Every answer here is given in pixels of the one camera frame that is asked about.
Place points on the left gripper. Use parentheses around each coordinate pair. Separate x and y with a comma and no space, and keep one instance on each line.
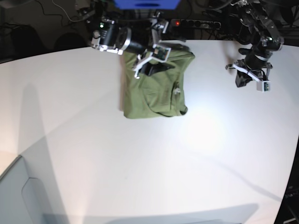
(254,67)

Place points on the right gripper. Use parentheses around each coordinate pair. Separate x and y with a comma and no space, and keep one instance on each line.
(114,38)

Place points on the green T-shirt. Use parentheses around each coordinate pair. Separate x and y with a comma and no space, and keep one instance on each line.
(149,97)

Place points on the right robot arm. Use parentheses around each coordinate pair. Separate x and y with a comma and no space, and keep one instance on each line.
(91,12)

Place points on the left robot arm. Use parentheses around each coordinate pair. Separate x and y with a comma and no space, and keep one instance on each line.
(265,40)

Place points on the white power strip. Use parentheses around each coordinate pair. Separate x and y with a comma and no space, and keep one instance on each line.
(201,24)

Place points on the blue plastic box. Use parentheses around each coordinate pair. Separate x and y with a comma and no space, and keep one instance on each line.
(147,4)

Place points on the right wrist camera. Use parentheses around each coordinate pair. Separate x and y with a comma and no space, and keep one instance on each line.
(161,53)

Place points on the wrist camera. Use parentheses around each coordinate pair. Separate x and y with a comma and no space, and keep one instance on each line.
(161,53)
(263,86)

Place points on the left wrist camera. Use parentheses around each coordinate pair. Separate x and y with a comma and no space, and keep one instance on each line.
(263,86)

